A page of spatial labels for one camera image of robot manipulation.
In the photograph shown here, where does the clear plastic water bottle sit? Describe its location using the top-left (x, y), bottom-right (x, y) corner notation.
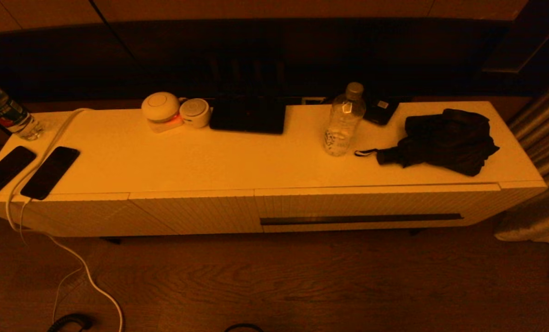
top-left (323, 82), bottom-right (367, 157)

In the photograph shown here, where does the white cabinet drawer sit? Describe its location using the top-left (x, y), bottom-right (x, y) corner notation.
top-left (254, 183), bottom-right (502, 233)

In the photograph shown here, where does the black umbrella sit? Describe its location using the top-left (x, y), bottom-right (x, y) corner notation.
top-left (354, 108), bottom-right (501, 177)

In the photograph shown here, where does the white low cabinet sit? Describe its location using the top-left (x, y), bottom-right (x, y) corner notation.
top-left (0, 101), bottom-right (548, 238)

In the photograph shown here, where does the black router box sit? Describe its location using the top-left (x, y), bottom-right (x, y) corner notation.
top-left (209, 95), bottom-right (287, 135)

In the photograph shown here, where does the small round white speaker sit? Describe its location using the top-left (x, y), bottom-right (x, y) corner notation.
top-left (179, 98), bottom-right (211, 128)

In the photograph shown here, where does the small black labelled device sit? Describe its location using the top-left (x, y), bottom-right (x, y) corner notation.
top-left (363, 95), bottom-right (400, 126)

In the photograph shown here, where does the large round white device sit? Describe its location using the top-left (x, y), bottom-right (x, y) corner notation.
top-left (141, 91), bottom-right (183, 133)

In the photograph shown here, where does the black smartphone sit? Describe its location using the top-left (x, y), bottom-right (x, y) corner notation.
top-left (20, 146), bottom-right (81, 201)
top-left (0, 146), bottom-right (37, 202)

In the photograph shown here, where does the grey curtain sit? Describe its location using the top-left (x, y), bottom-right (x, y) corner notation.
top-left (495, 74), bottom-right (549, 289)

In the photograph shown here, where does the labelled plastic water bottle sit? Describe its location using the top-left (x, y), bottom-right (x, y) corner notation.
top-left (0, 76), bottom-right (45, 141)

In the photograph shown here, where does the thick white cable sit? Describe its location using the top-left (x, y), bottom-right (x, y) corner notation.
top-left (5, 107), bottom-right (124, 332)

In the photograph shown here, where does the black coiled cable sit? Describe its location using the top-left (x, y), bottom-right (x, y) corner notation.
top-left (47, 314), bottom-right (93, 332)

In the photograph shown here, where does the thin white cable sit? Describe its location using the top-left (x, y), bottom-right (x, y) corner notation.
top-left (18, 197), bottom-right (83, 323)

